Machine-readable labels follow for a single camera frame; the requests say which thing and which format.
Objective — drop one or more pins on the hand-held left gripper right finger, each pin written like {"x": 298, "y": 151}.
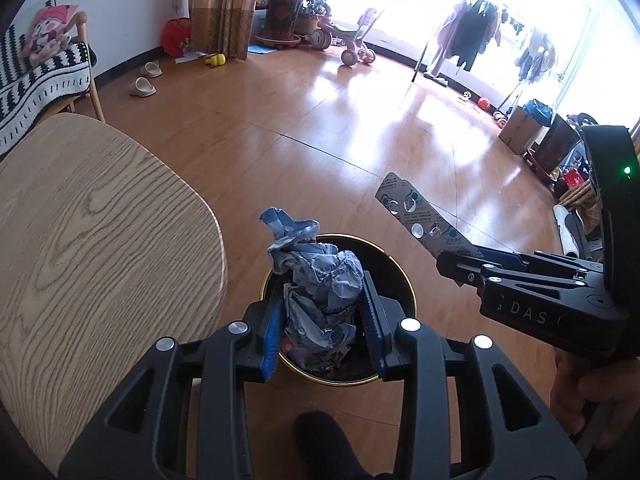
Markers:
{"x": 372, "y": 330}

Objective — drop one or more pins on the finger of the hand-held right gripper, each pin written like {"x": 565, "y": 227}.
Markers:
{"x": 460, "y": 270}
{"x": 545, "y": 262}

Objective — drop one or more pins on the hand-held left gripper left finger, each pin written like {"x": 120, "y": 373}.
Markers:
{"x": 272, "y": 340}

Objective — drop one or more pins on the black bin with gold rim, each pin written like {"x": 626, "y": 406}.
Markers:
{"x": 390, "y": 275}

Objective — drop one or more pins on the silver blister pack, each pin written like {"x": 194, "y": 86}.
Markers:
{"x": 420, "y": 215}

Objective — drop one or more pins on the blue white paper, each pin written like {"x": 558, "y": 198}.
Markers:
{"x": 320, "y": 285}

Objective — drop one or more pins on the person's right hand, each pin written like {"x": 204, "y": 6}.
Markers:
{"x": 567, "y": 395}

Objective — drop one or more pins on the white shoe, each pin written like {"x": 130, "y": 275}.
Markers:
{"x": 570, "y": 232}

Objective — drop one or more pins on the woven basket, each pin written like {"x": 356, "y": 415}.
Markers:
{"x": 580, "y": 200}

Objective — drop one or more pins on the dark storage box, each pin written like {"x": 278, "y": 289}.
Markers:
{"x": 557, "y": 145}

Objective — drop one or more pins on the person's foot in black sock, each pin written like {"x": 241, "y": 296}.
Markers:
{"x": 325, "y": 445}

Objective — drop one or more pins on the cardboard box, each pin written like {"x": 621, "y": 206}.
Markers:
{"x": 517, "y": 130}

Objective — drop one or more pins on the blue plastic bag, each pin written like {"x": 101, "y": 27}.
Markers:
{"x": 537, "y": 110}

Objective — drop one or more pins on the red ball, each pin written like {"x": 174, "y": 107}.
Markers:
{"x": 483, "y": 104}

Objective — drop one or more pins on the clothes rack with clothes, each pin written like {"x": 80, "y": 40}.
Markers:
{"x": 470, "y": 30}

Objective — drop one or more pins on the pink children's tricycle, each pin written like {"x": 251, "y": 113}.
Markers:
{"x": 350, "y": 42}

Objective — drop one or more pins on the beige slipper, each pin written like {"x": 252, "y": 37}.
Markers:
{"x": 151, "y": 70}
{"x": 142, "y": 87}

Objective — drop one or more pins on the yellow toy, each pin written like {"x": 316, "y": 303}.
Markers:
{"x": 216, "y": 60}

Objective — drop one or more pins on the white paper on floor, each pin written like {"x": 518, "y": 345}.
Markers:
{"x": 190, "y": 56}

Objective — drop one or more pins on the large potted plant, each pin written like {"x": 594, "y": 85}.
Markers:
{"x": 285, "y": 10}

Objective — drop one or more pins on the red bag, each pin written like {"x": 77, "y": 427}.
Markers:
{"x": 176, "y": 37}

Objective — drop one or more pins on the brown curtain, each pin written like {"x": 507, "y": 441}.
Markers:
{"x": 225, "y": 5}

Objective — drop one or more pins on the wooden chair with patterned blanket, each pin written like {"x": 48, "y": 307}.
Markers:
{"x": 35, "y": 85}

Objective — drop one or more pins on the pink plush toy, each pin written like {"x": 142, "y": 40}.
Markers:
{"x": 47, "y": 35}

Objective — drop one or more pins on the wooden frame sofa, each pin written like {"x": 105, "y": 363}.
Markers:
{"x": 92, "y": 90}

